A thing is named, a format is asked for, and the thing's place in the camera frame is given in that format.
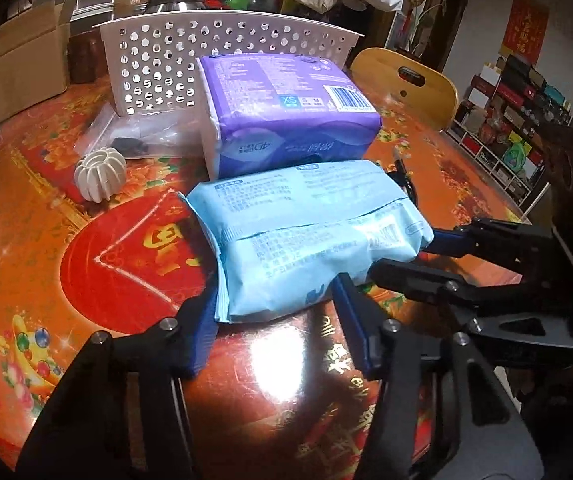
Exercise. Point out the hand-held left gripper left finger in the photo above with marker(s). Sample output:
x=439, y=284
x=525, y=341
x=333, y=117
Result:
x=201, y=340

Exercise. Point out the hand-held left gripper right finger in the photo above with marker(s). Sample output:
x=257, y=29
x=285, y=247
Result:
x=354, y=325

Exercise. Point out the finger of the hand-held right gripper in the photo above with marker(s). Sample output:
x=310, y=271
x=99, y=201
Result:
x=416, y=277
x=449, y=241

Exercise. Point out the light blue wet wipes pack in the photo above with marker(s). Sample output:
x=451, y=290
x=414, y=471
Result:
x=291, y=240

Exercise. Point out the white ribbed ball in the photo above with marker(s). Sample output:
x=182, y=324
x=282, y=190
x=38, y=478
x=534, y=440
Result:
x=100, y=175

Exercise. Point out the purple tissue package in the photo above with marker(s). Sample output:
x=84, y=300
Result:
x=276, y=125

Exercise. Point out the clear plastic bag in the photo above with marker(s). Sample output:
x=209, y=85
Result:
x=166, y=135

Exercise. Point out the white perforated plastic basket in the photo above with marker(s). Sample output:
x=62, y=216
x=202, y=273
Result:
x=166, y=60

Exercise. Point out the shelf of packaged boxes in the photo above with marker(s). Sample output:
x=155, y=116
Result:
x=506, y=110

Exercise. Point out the wooden chair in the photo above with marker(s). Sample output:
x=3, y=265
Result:
x=381, y=72

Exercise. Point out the brown jar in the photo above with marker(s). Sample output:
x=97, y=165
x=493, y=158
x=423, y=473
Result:
x=84, y=60

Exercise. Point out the open cardboard box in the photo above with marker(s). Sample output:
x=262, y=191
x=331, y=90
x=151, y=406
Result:
x=21, y=65

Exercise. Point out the red wall poster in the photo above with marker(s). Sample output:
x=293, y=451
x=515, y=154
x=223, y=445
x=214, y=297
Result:
x=524, y=27

